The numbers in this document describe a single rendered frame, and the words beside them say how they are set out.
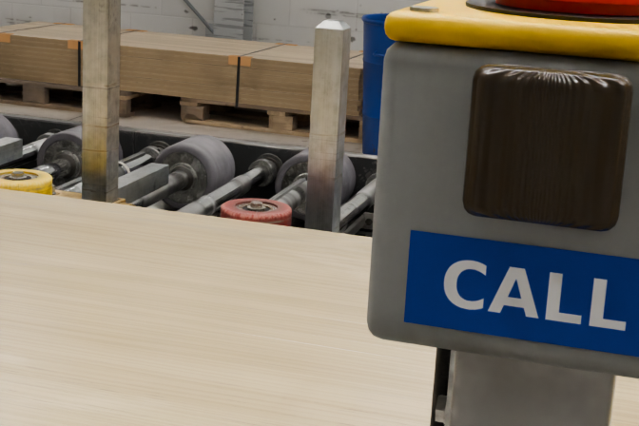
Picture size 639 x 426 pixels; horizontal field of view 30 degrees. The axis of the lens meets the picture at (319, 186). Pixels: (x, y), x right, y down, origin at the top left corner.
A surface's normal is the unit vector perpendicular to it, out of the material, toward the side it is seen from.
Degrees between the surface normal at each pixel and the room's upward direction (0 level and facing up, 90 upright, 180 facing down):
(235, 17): 90
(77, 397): 0
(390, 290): 90
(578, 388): 90
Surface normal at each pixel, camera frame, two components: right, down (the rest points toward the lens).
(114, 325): 0.05, -0.97
